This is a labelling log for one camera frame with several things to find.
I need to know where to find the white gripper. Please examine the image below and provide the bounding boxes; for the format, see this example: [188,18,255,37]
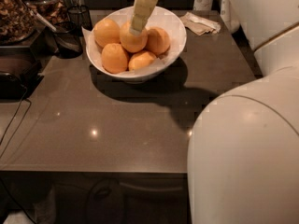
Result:
[129,0,158,35]

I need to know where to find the orange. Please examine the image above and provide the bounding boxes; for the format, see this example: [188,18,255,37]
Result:
[145,27,170,56]
[120,21,148,53]
[128,50,156,71]
[102,43,129,74]
[93,19,120,48]

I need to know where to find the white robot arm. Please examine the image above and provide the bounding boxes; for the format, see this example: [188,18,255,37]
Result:
[187,0,299,224]

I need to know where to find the white ceramic bowl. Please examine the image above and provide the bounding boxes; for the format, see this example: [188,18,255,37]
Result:
[85,5,188,84]

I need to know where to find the folded paper napkins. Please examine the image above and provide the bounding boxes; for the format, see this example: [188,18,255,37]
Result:
[180,12,221,35]

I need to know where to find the dark glass cup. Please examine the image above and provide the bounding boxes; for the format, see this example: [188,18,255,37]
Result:
[53,21,83,59]

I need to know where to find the large glass snack jar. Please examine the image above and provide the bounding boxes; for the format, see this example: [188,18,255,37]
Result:
[0,0,35,46]

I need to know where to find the black appliance on left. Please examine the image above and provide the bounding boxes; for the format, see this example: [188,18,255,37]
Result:
[0,49,42,100]

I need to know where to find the black wire mesh cup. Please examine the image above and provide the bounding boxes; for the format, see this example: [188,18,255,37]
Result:
[67,5,93,31]

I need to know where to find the white spoon handle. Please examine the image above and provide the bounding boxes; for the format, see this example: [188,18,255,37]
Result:
[25,4,57,32]

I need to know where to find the black power cable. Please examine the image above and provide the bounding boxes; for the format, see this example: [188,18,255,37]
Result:
[0,73,33,159]

